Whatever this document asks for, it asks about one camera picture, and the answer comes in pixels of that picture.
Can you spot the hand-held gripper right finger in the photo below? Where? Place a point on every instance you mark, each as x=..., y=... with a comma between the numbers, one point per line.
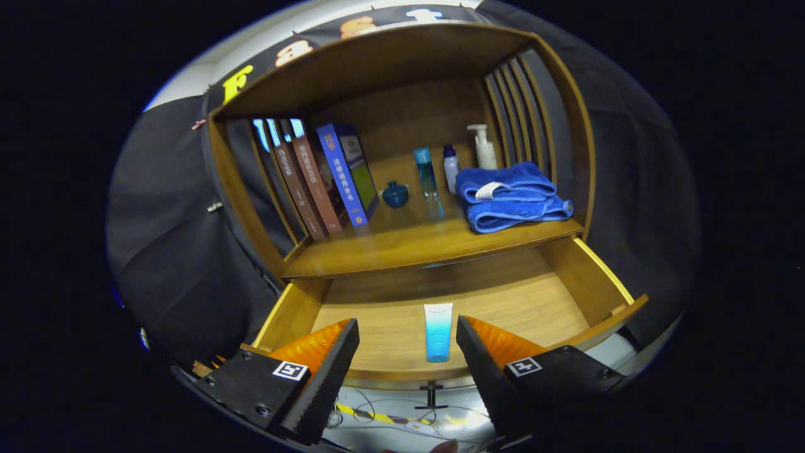
x=487, y=377

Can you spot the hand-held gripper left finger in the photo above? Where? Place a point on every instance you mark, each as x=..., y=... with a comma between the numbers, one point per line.
x=327, y=371

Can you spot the blue and white cosmetic tube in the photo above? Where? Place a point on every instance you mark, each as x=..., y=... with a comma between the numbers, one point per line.
x=438, y=333

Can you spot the wooden drawer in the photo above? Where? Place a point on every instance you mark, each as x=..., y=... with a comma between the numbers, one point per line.
x=522, y=296

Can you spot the wooden cabinet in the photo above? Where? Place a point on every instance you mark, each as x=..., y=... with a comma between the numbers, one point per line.
x=402, y=107

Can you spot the yellow floor tape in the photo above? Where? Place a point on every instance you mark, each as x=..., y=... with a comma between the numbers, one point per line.
x=377, y=416

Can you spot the folded blue towel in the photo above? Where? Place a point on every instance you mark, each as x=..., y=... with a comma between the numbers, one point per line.
x=509, y=201

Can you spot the brown book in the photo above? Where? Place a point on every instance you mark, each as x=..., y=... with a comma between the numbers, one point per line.
x=317, y=182
x=295, y=189

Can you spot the small dark blue lidded pot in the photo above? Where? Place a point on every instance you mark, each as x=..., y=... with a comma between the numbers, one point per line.
x=395, y=195

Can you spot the blue book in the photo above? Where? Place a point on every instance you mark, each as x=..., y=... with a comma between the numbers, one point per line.
x=343, y=173

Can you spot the small white bottle blue cap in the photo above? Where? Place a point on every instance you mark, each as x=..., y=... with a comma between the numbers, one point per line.
x=451, y=170

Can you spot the teal glass bottle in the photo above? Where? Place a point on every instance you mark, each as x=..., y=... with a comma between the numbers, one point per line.
x=426, y=173

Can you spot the black backdrop cloth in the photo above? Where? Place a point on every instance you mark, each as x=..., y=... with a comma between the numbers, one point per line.
x=163, y=220

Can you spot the white pump bottle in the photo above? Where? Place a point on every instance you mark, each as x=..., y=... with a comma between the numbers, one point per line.
x=484, y=151

